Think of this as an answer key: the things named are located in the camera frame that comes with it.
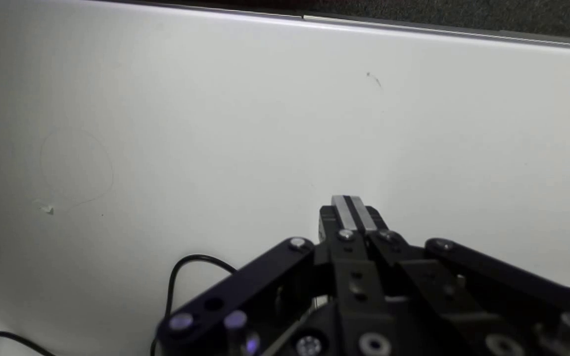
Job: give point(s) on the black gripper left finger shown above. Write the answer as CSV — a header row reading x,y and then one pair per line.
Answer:
x,y
257,290

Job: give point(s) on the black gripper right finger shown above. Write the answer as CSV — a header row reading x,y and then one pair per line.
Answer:
x,y
469,284

